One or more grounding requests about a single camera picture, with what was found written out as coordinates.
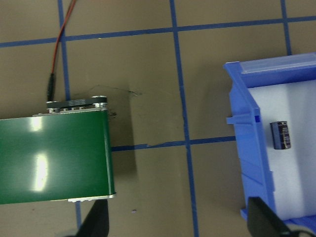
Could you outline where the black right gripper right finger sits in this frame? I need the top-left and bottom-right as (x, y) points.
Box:
(247, 197), (290, 237)

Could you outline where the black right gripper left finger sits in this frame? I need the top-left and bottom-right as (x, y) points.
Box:
(75, 199), (110, 237)

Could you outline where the green conveyor belt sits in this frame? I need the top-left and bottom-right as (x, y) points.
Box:
(0, 96), (116, 204)

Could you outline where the dark brown capacitor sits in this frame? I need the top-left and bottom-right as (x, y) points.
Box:
(270, 121), (291, 150)

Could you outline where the red black wire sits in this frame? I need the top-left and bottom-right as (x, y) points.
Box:
(45, 0), (78, 102)

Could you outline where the blue plastic bin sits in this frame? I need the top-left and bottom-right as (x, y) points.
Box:
(224, 52), (316, 229)

